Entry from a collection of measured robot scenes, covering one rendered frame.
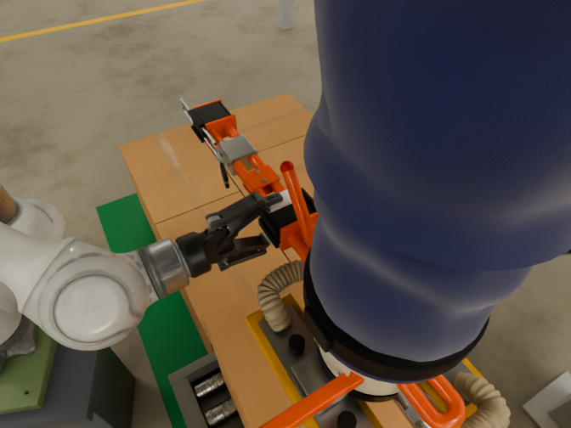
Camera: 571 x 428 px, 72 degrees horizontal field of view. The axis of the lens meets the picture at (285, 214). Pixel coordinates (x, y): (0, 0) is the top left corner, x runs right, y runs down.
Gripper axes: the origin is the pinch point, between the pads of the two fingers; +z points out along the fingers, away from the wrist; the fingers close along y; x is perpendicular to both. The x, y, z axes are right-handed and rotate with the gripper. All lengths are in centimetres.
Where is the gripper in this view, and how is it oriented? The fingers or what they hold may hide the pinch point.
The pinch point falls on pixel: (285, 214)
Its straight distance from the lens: 74.1
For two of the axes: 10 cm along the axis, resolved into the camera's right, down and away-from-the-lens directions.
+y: -0.1, 6.6, 7.5
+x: 5.1, 6.5, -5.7
